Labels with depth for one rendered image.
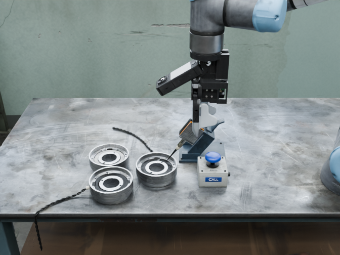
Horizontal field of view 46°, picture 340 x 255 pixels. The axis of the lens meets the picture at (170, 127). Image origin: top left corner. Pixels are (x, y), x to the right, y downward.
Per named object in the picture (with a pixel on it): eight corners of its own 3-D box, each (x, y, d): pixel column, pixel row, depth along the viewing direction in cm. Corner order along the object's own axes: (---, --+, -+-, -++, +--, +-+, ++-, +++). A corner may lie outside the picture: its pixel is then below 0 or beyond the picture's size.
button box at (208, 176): (199, 187, 99) (199, 171, 97) (197, 170, 106) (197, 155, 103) (231, 187, 99) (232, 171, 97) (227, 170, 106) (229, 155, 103)
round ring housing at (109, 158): (91, 157, 111) (89, 144, 109) (129, 154, 112) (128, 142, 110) (88, 180, 102) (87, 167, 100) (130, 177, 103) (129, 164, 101)
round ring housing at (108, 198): (133, 177, 103) (132, 165, 101) (134, 205, 94) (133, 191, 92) (91, 180, 102) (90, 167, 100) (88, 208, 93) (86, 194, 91)
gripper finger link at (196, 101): (199, 125, 92) (200, 88, 89) (192, 125, 92) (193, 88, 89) (198, 117, 96) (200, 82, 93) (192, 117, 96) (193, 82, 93)
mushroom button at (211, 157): (204, 175, 100) (205, 159, 97) (203, 166, 103) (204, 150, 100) (220, 175, 100) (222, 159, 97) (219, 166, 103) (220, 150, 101)
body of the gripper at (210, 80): (226, 107, 91) (230, 56, 85) (188, 106, 91) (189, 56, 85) (223, 92, 98) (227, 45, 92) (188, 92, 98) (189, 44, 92)
